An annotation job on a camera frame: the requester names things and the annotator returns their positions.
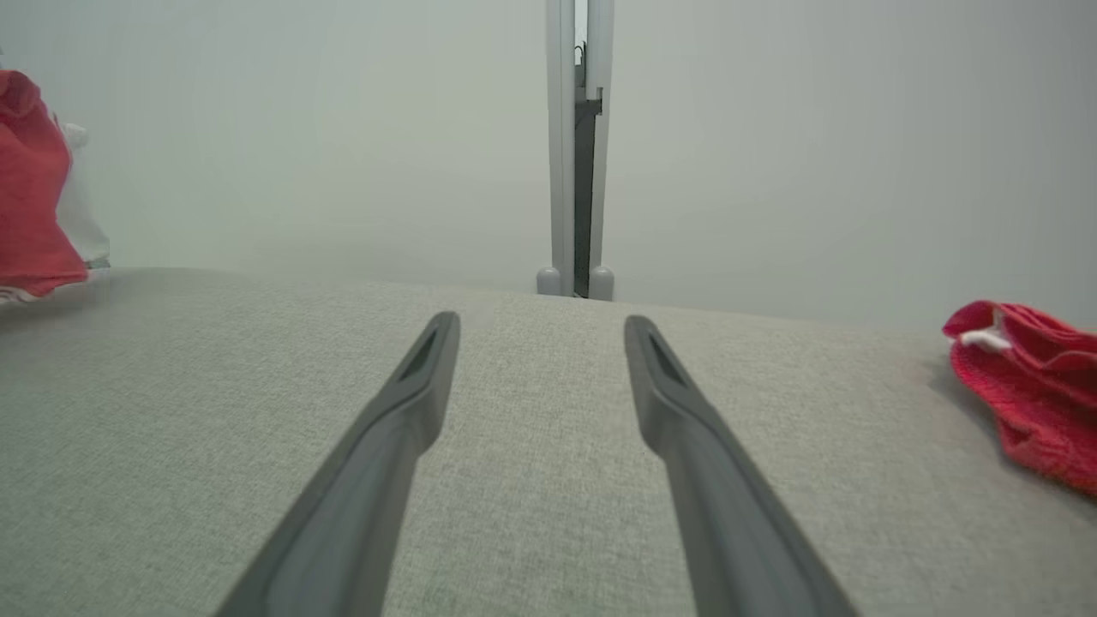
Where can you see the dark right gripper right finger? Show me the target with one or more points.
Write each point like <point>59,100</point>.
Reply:
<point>720,514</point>

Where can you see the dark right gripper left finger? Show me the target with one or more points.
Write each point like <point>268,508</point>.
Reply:
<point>368,497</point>

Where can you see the red shorts white trim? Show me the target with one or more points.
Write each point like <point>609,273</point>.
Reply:
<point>1046,394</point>

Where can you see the red basketball jersey white trim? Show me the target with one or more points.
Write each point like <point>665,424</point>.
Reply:
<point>30,197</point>

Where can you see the grey partition frame post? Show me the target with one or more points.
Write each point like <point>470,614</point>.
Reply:
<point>602,51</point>
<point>561,154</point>

